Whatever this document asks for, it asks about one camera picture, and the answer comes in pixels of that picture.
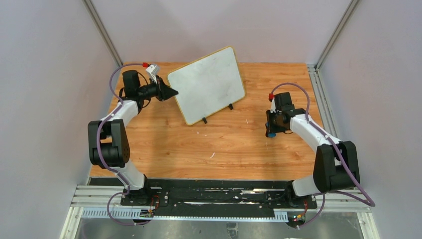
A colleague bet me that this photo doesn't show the blue whiteboard eraser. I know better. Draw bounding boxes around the blue whiteboard eraser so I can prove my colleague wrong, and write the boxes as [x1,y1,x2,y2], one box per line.
[265,123,278,138]

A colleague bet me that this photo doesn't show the yellow framed whiteboard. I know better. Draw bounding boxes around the yellow framed whiteboard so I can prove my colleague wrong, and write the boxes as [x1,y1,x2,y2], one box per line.
[167,46,246,125]

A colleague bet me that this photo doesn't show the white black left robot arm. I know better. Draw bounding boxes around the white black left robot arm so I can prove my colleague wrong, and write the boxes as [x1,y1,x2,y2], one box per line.
[88,70,178,199]

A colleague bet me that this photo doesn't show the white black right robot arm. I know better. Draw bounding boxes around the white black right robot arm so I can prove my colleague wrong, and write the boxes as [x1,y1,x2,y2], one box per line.
[265,92,360,206]

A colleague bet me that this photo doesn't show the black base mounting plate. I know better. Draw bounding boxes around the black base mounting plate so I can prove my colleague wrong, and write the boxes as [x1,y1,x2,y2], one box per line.
[120,179,317,217]

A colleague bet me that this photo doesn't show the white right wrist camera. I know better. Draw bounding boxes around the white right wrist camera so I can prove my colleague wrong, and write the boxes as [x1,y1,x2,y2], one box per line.
[268,93,277,113]

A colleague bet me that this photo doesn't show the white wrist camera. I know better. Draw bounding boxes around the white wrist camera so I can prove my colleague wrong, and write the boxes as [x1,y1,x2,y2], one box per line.
[145,63,160,83]
[268,93,277,113]

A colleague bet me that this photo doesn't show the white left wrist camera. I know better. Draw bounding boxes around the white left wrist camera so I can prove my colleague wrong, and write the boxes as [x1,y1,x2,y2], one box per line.
[145,63,160,83]

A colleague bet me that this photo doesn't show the metal wire board stand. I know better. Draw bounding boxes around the metal wire board stand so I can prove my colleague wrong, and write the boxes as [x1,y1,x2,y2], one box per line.
[201,104,234,124]

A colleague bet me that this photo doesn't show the aluminium frame rail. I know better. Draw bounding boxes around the aluminium frame rail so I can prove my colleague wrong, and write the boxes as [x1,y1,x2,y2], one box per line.
[307,64,340,138]

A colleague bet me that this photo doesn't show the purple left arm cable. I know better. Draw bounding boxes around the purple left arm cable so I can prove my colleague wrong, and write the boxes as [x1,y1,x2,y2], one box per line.
[96,62,156,227]

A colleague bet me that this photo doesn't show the slotted cable duct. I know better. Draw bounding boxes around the slotted cable duct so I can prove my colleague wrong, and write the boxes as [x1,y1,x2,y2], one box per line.
[81,208,289,223]

